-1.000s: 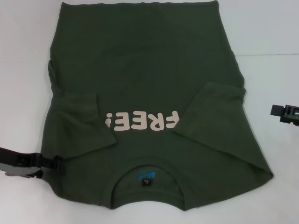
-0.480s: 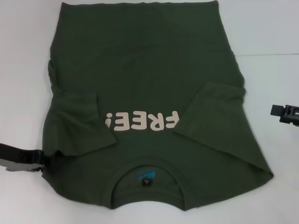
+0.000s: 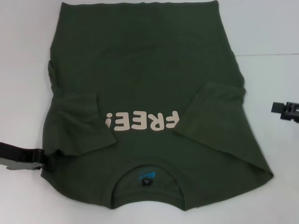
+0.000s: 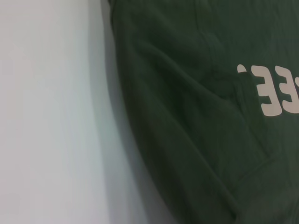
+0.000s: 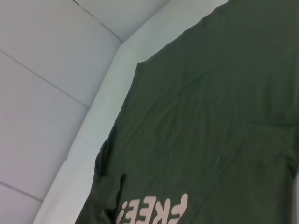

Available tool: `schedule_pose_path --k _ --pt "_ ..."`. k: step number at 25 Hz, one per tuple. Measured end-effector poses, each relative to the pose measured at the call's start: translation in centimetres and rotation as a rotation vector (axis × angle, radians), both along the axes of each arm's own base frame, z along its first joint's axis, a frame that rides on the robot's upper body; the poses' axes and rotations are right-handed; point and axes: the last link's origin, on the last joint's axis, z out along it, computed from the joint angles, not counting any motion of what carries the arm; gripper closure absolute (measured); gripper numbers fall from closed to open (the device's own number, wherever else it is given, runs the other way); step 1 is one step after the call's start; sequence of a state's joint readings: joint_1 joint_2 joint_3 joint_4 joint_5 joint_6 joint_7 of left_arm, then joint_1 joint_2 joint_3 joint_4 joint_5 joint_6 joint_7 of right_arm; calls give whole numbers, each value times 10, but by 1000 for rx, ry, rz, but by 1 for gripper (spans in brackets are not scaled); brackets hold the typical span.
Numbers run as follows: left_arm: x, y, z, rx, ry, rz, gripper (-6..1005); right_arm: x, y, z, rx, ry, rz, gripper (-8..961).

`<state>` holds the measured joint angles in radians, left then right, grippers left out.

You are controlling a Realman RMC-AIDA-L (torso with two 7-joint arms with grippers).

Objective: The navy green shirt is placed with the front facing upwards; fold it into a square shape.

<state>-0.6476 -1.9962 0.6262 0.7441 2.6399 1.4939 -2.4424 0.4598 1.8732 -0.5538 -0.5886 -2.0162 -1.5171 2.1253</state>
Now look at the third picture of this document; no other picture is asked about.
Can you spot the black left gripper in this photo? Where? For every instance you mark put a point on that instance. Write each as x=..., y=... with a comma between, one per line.
x=21, y=156

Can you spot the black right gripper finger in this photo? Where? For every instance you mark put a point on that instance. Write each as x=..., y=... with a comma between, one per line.
x=278, y=108
x=290, y=116

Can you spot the dark green FREE t-shirt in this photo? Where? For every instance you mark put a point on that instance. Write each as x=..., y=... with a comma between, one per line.
x=144, y=70

